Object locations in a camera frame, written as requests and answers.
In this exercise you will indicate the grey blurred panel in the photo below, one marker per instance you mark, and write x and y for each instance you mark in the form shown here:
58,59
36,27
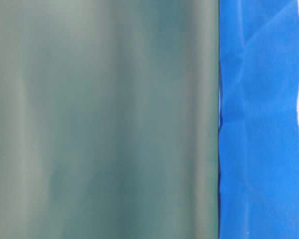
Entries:
108,119

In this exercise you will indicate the blue table cloth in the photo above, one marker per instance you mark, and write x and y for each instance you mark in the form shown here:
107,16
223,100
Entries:
259,131

